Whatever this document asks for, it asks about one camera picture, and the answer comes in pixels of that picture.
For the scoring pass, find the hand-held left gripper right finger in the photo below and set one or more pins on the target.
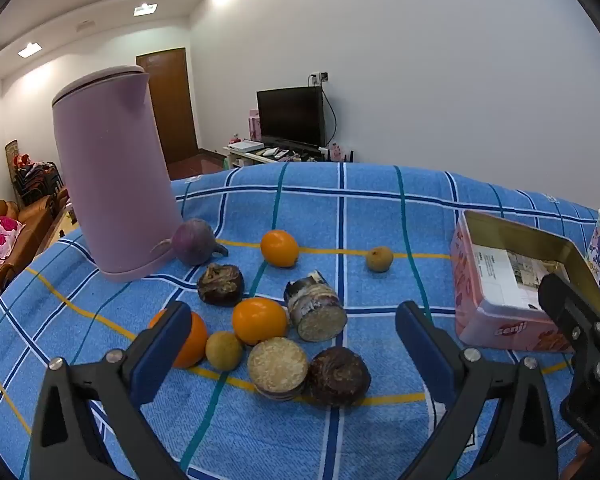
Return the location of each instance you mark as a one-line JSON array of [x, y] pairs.
[[425, 355]]

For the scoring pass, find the square ceiling light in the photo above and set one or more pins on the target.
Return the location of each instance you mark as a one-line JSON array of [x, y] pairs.
[[145, 9], [30, 50]]

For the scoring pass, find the wall socket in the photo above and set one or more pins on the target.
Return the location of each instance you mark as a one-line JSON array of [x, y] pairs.
[[321, 77]]

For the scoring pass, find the black television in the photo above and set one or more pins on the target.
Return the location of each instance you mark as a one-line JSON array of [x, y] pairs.
[[291, 116]]

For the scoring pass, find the blue plaid blanket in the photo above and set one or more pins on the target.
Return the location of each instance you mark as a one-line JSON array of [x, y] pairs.
[[380, 200]]

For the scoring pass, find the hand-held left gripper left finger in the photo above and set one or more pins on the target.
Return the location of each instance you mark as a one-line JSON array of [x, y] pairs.
[[165, 345]]

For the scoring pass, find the stacked dark chairs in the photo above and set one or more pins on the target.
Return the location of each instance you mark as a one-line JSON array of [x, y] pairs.
[[35, 180]]

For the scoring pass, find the brown wooden door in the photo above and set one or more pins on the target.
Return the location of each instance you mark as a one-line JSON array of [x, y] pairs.
[[172, 105]]

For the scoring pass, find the printed paper leaflet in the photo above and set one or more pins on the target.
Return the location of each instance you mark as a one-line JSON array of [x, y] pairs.
[[500, 275]]

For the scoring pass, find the small brown longan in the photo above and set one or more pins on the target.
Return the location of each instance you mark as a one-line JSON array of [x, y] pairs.
[[379, 259], [223, 351]]

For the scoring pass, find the black router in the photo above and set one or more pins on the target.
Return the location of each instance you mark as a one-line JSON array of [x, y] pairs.
[[348, 156]]

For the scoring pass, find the orange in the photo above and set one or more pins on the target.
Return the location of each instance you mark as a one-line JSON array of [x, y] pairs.
[[278, 248], [259, 321], [194, 345]]

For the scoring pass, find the white set-top box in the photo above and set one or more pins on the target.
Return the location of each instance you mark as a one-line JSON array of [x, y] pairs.
[[245, 146]]

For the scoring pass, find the brown leather sofa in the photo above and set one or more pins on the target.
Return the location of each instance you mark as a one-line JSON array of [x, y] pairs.
[[35, 212]]

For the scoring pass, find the white television stand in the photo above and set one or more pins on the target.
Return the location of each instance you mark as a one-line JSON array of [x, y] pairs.
[[242, 157]]

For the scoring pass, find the dark brown water chestnut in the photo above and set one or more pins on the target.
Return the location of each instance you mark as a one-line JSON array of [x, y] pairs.
[[220, 285], [339, 376]]

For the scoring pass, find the long sugarcane piece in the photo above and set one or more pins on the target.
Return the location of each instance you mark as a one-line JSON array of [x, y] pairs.
[[312, 310]]

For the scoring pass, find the short sugarcane piece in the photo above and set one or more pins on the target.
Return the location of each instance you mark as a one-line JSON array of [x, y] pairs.
[[277, 367]]

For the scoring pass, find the pink flower cushion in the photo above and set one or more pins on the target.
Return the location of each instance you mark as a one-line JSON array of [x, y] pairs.
[[2, 236]]

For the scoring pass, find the purple turnip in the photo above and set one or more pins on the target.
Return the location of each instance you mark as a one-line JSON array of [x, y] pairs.
[[192, 242]]

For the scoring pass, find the pink tin box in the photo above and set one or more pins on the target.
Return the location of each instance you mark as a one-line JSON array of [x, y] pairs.
[[485, 320]]

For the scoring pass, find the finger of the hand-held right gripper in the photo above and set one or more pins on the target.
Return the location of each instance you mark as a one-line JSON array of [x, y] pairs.
[[570, 315]]

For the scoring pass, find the small pink ornament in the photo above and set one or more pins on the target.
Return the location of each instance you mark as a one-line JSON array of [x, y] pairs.
[[335, 151]]

